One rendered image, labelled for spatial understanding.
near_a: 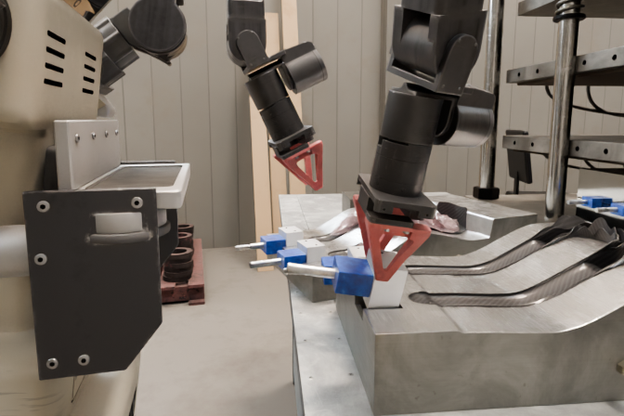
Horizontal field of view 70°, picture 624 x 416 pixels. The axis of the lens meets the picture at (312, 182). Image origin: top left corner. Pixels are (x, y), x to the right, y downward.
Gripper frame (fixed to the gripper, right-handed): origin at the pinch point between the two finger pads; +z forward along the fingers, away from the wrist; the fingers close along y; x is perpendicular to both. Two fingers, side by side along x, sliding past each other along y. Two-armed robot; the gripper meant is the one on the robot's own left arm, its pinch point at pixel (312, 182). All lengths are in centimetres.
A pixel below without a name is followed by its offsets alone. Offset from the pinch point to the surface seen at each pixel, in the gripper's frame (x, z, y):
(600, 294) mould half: -17.8, 18.5, -35.1
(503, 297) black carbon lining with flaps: -10.9, 18.3, -27.4
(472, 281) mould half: -10.1, 17.5, -22.3
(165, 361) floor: 77, 73, 129
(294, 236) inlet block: 6.1, 10.6, 10.5
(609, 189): -75, 46, 21
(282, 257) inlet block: 10.4, 9.4, 0.2
